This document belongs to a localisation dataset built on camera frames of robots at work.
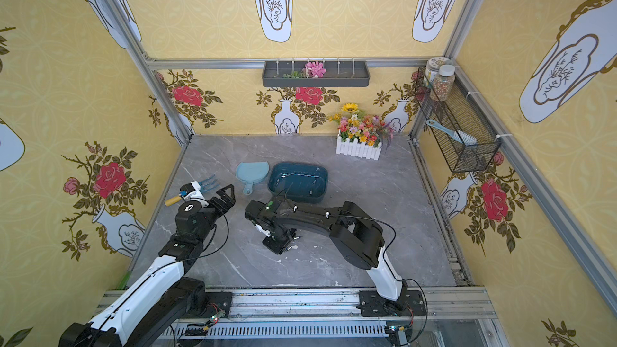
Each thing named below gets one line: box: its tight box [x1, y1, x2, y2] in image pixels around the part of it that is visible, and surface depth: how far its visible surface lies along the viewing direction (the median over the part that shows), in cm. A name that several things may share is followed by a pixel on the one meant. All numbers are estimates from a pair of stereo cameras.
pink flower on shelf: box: [302, 61, 327, 79], surface depth 90 cm
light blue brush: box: [425, 118, 478, 147], surface depth 75 cm
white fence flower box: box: [328, 102, 396, 161], surface depth 105 cm
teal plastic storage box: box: [268, 161, 329, 204], surface depth 105 cm
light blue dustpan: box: [235, 161, 270, 196], surface depth 109 cm
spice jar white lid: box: [429, 64, 456, 102], surface depth 82 cm
